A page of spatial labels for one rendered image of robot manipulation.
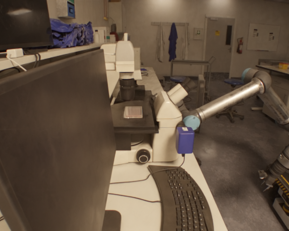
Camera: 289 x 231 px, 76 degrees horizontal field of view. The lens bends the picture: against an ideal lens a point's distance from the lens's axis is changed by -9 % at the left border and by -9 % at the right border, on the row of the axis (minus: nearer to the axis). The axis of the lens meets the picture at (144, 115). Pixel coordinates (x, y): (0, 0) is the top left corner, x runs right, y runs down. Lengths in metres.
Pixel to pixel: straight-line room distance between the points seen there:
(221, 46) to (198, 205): 6.65
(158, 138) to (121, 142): 0.17
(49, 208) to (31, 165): 0.06
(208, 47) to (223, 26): 0.84
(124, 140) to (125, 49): 0.39
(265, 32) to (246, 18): 0.85
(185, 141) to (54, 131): 0.61
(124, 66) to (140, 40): 5.85
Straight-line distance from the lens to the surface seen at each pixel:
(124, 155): 0.94
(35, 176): 0.22
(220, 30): 7.16
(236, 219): 1.84
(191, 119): 1.13
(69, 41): 1.27
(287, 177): 1.90
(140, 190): 0.82
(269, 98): 1.62
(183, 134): 0.78
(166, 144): 0.92
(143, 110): 1.01
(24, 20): 0.97
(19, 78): 0.20
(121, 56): 0.85
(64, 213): 0.28
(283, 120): 1.84
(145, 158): 0.90
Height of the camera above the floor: 1.30
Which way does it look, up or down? 21 degrees down
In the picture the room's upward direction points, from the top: straight up
